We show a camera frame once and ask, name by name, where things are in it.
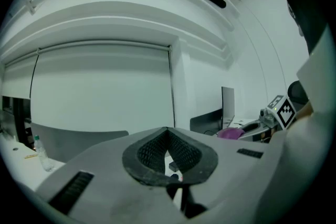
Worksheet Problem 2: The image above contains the clear water bottle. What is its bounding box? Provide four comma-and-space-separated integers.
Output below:
34, 134, 57, 173

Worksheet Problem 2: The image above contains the white roller blind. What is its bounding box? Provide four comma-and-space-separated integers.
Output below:
2, 40, 176, 130

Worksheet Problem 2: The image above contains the purple cloth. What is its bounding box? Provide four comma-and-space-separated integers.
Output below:
217, 127, 246, 140

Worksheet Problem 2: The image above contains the black office chair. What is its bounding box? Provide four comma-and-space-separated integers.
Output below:
287, 80, 310, 106

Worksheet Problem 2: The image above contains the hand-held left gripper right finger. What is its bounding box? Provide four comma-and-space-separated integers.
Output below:
166, 126, 289, 224

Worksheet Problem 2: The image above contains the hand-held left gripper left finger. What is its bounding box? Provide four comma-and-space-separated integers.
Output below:
36, 126, 185, 224

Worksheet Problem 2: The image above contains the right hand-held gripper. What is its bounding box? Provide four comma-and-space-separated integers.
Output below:
237, 94, 298, 141

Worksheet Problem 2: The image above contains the dark monitor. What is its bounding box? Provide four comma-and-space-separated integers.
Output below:
190, 108, 224, 136

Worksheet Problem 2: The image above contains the person's right forearm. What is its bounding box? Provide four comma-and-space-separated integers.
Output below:
296, 101, 314, 120

